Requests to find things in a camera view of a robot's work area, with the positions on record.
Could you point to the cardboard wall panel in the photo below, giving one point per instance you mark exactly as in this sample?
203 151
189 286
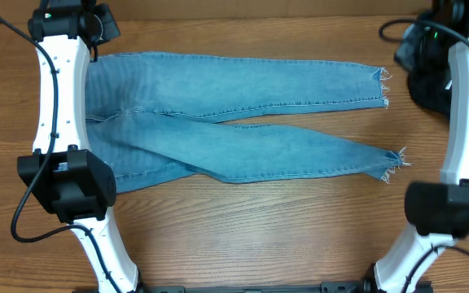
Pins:
123 10

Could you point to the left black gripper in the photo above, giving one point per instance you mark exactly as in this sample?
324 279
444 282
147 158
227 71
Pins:
107 23

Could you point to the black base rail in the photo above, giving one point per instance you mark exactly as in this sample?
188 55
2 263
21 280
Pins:
324 287

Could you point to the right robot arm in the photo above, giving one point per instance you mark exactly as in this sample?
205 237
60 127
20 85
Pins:
437 213

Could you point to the black garment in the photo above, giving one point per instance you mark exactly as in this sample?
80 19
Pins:
424 56

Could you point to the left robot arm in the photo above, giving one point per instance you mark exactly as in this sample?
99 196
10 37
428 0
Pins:
62 173

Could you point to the light blue denim jeans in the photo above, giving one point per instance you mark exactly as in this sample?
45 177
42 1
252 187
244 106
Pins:
155 117

